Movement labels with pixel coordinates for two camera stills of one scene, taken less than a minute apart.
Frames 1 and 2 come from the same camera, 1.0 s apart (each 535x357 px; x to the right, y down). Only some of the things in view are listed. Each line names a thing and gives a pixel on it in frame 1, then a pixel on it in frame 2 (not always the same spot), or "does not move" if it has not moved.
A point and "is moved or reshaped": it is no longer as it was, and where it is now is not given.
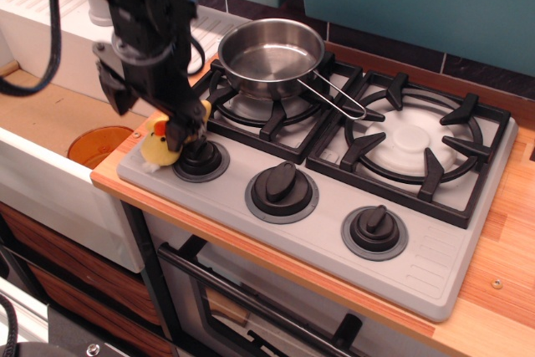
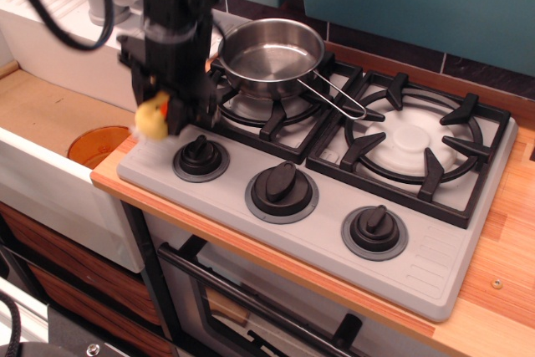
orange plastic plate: [92, 146] does not move
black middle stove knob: [282, 195] does not move
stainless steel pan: [272, 58] does not move
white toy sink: [38, 183] does not move
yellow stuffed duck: [155, 149] is moved or reshaped
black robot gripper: [160, 69] -> [176, 66]
